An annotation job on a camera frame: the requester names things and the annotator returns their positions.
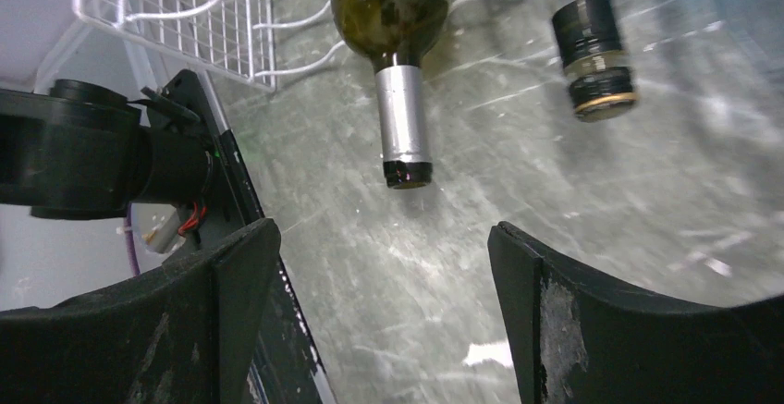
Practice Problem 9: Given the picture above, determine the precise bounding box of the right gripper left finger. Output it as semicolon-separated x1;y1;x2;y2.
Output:
0;217;282;404

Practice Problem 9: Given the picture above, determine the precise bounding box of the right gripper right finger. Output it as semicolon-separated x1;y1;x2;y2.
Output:
487;222;783;403

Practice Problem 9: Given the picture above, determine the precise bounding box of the small dark capped bottle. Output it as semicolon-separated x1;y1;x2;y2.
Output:
551;0;639;123

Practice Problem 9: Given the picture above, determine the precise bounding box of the silver capped dark bottle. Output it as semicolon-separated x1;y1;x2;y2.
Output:
331;0;449;190

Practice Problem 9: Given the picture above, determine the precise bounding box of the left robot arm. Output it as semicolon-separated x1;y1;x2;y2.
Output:
1;80;215;222

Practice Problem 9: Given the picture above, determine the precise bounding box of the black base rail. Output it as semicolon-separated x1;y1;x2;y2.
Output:
158;69;336;403

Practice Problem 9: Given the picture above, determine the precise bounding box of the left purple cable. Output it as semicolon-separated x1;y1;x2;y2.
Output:
122;204;143;278

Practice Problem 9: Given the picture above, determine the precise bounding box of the white wire wine rack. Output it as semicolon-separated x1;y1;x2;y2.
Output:
72;0;346;92

